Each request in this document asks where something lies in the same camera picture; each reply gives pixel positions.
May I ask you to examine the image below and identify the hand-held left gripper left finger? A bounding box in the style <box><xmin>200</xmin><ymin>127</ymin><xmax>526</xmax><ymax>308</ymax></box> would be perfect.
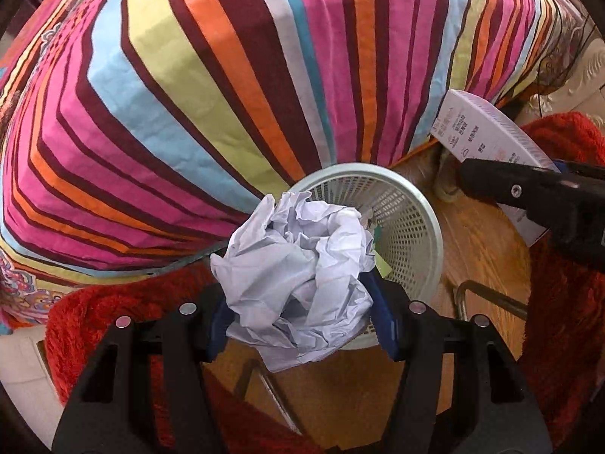
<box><xmin>51</xmin><ymin>288</ymin><xmax>237</xmax><ymax>454</ymax></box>

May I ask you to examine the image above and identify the white bed leg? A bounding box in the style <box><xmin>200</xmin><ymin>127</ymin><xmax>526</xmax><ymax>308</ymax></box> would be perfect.
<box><xmin>432</xmin><ymin>151</ymin><xmax>468</xmax><ymax>199</ymax></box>

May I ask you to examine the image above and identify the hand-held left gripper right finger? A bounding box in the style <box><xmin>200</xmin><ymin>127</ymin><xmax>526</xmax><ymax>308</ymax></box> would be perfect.
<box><xmin>361</xmin><ymin>272</ymin><xmax>554</xmax><ymax>454</ymax></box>

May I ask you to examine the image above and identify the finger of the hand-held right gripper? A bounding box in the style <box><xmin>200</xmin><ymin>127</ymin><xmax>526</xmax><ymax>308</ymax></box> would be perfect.
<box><xmin>553</xmin><ymin>160</ymin><xmax>605</xmax><ymax>189</ymax></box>
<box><xmin>458</xmin><ymin>158</ymin><xmax>577</xmax><ymax>242</ymax></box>

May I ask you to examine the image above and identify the white printed carton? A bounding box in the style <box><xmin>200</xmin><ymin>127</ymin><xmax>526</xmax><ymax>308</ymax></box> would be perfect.
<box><xmin>430</xmin><ymin>89</ymin><xmax>561</xmax><ymax>247</ymax></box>

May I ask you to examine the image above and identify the colourful striped bedsheet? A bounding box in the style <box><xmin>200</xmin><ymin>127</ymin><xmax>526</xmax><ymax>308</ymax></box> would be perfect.
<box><xmin>0</xmin><ymin>0</ymin><xmax>568</xmax><ymax>285</ymax></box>

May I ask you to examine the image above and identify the red shaggy rug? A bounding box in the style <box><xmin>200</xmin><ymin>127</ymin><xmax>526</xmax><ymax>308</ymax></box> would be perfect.
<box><xmin>45</xmin><ymin>112</ymin><xmax>605</xmax><ymax>454</ymax></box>

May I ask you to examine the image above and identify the white plastic mesh basket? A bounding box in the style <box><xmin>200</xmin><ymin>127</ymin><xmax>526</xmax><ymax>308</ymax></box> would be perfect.
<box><xmin>284</xmin><ymin>163</ymin><xmax>445</xmax><ymax>351</ymax></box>

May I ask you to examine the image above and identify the large white paper ball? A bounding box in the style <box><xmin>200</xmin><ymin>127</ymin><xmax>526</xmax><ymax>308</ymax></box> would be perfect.
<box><xmin>210</xmin><ymin>191</ymin><xmax>379</xmax><ymax>372</ymax></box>

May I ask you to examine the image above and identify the white carved bed frame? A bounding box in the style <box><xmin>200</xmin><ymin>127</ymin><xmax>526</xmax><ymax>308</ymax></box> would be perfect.
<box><xmin>515</xmin><ymin>23</ymin><xmax>605</xmax><ymax>128</ymax></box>

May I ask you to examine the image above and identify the bent metal tube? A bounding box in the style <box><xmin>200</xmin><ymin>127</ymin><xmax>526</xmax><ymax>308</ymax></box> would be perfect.
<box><xmin>234</xmin><ymin>359</ymin><xmax>303</xmax><ymax>436</ymax></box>
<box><xmin>454</xmin><ymin>281</ymin><xmax>530</xmax><ymax>322</ymax></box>

